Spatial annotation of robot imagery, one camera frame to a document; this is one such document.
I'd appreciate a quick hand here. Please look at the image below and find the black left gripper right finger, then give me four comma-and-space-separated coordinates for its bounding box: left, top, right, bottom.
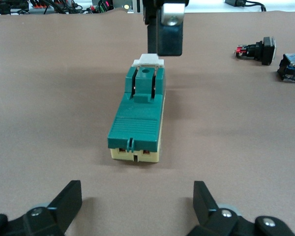
186, 181, 295, 236

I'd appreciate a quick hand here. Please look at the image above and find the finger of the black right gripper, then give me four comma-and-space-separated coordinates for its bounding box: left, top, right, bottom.
142, 0, 189, 57

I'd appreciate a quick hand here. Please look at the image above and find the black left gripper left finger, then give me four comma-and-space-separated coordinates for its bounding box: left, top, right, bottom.
0, 180, 83, 236

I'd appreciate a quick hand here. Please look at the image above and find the green load switch white handle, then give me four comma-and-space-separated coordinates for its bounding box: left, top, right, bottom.
106, 53, 166, 163

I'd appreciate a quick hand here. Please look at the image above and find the black power adapter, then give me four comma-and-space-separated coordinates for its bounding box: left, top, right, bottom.
224, 0, 267, 12

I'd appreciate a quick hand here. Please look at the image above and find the black device red indicator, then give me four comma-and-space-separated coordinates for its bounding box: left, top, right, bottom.
92, 0, 114, 13

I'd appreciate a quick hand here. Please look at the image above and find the black square push button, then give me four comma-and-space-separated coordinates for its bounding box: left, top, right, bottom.
235, 36, 277, 66

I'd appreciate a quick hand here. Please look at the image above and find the green mushroom push button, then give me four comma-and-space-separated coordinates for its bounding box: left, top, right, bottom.
277, 53, 295, 84

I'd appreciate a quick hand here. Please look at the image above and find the black cable bundle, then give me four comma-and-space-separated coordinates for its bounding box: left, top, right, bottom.
0, 0, 91, 15

